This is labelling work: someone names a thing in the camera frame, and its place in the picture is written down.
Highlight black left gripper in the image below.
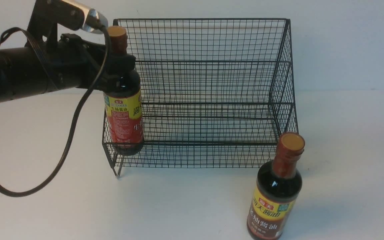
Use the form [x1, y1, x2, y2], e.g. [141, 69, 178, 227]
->
[47, 33, 136, 91]

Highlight soy sauce bottle red label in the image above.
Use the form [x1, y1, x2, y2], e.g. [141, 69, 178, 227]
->
[104, 25, 144, 156]

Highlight soy sauce bottle brown label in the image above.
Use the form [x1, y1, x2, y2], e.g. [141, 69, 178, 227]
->
[246, 132, 305, 240]

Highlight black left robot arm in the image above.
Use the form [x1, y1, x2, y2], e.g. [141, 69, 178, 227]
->
[0, 34, 140, 103]

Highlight black wire mesh rack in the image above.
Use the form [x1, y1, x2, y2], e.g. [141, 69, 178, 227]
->
[102, 18, 299, 178]

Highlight black cable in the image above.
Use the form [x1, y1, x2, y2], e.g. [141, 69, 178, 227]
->
[0, 23, 111, 197]

